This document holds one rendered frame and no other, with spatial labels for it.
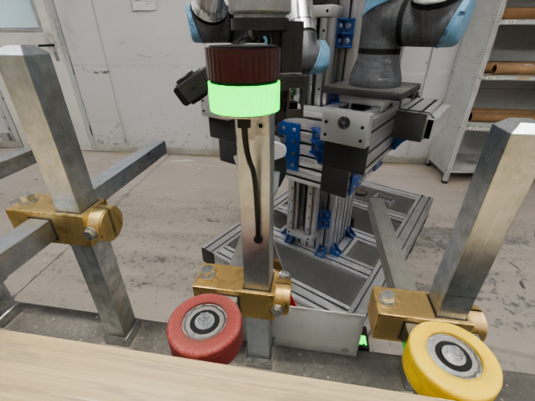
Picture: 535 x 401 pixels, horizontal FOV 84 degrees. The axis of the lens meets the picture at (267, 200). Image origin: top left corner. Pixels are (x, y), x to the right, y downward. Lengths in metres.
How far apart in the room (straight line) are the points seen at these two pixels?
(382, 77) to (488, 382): 0.77
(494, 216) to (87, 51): 3.54
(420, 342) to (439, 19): 0.72
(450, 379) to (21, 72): 0.51
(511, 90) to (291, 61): 3.20
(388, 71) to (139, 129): 2.96
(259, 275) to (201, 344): 0.12
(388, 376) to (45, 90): 0.61
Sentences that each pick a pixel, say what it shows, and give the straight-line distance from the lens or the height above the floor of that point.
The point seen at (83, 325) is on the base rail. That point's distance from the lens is 0.69.
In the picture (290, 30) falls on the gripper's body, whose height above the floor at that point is 1.18.
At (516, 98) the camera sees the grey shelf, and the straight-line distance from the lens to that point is 3.58.
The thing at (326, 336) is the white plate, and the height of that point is 0.74.
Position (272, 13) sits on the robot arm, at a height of 1.19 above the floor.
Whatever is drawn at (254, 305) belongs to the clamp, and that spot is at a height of 0.85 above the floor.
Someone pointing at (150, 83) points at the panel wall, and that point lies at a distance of 3.38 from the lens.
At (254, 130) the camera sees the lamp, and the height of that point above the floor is 1.09.
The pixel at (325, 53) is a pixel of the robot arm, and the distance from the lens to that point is 0.78.
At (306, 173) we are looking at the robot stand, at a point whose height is 0.72.
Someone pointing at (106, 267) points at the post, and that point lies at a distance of 0.52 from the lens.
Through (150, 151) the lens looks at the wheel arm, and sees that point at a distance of 0.68.
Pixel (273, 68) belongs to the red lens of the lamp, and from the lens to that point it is 0.25.
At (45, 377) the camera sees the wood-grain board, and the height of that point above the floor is 0.90.
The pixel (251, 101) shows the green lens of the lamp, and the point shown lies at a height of 1.13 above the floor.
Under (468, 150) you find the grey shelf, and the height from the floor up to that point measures 0.17.
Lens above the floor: 1.18
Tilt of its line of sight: 29 degrees down
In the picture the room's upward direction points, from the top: straight up
